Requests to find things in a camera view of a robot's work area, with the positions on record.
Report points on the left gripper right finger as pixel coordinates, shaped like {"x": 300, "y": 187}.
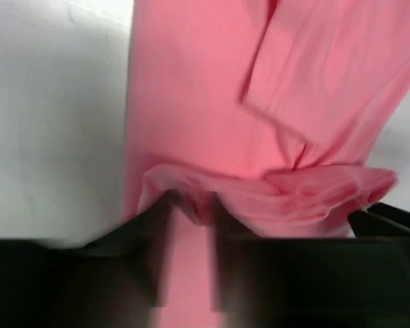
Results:
{"x": 308, "y": 282}

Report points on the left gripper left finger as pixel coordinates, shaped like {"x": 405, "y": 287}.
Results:
{"x": 112, "y": 281}

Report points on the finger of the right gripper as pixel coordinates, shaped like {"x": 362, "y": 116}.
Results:
{"x": 380, "y": 220}

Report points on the pink t-shirt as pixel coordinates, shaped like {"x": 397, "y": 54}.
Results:
{"x": 274, "y": 105}

